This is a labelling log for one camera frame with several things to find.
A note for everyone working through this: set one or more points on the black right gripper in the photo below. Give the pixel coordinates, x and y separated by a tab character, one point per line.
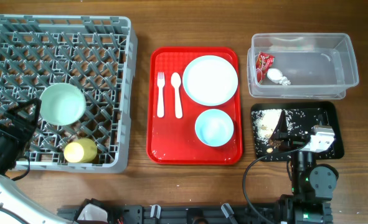
291	142

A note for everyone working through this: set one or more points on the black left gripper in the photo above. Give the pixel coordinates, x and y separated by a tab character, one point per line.
28	128

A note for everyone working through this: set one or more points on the food scraps with rice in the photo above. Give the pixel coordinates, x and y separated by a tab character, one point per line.
279	130

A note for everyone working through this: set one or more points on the mint green bowl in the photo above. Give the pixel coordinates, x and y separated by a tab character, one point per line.
62	104

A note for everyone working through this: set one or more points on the white tissue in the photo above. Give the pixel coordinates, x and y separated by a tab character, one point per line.
276	76

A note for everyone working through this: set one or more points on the yellow plastic cup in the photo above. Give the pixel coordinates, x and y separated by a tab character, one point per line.
80	151

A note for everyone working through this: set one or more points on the red snack wrapper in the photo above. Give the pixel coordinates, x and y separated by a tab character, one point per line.
263	63

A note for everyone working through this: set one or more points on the small light blue bowl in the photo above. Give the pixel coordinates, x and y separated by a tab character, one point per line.
214	127

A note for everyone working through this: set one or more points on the white plastic fork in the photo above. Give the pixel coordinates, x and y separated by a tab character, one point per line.
160	84

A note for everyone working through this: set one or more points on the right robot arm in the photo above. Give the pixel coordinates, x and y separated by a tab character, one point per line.
312	184

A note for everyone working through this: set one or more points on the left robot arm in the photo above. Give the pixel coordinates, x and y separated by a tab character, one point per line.
15	205

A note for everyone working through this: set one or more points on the grey dishwasher rack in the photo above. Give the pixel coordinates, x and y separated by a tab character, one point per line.
97	54

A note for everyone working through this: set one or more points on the black tray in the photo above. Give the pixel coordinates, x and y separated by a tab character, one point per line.
300	118

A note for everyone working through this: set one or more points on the clear plastic bin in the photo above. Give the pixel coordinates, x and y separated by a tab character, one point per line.
318	65

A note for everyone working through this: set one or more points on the large light blue plate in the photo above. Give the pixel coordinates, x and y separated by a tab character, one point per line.
210	80

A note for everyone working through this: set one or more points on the red plastic tray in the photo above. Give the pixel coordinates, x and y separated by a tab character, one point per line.
173	141

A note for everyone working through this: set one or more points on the white plastic spoon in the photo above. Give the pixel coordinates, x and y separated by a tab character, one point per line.
176	82

